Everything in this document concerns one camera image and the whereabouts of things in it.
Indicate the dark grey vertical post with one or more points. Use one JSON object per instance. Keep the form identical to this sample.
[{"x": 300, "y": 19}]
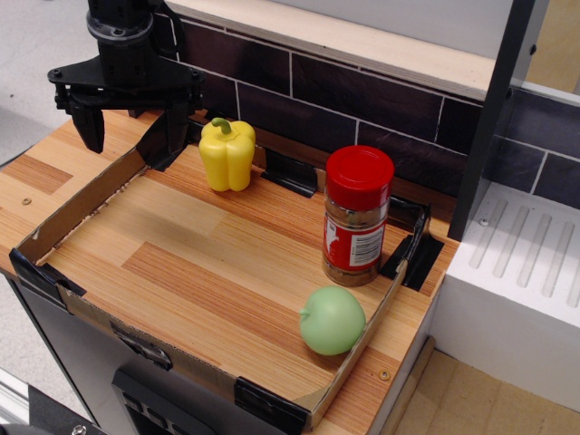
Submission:
[{"x": 472, "y": 188}]

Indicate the red-capped basil spice bottle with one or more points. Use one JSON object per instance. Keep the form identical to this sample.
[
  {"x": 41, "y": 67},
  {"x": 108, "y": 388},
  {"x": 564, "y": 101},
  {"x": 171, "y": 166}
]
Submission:
[{"x": 357, "y": 196}]

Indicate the cardboard fence with black tape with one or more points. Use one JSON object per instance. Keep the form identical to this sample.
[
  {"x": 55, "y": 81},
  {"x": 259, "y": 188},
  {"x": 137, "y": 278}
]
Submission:
[{"x": 196, "y": 294}]

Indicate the yellow toy bell pepper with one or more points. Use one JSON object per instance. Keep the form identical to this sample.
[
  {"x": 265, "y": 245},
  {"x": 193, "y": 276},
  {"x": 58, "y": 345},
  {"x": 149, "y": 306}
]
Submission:
[{"x": 227, "y": 149}]

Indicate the light wooden shelf ledge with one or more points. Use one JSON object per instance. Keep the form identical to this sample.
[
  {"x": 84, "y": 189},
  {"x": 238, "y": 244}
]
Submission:
[{"x": 426, "y": 64}]

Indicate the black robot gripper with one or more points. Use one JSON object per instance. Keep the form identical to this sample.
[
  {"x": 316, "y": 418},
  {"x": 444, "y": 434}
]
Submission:
[{"x": 127, "y": 78}]

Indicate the brass screw front right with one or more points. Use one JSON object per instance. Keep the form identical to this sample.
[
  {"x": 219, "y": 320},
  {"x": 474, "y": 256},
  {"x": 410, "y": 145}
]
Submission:
[{"x": 385, "y": 375}]

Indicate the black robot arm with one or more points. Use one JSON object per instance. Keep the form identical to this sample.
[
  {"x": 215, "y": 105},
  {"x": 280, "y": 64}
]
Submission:
[{"x": 128, "y": 24}]

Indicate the green toy apple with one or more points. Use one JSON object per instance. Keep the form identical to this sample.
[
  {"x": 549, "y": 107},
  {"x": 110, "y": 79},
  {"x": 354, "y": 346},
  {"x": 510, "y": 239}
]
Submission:
[{"x": 331, "y": 321}]

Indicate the white ridged sink drainboard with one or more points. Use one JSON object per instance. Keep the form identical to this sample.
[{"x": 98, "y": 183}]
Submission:
[{"x": 524, "y": 248}]

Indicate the black toy oven panel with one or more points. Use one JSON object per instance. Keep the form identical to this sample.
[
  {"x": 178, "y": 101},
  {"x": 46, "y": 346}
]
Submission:
[{"x": 150, "y": 412}]

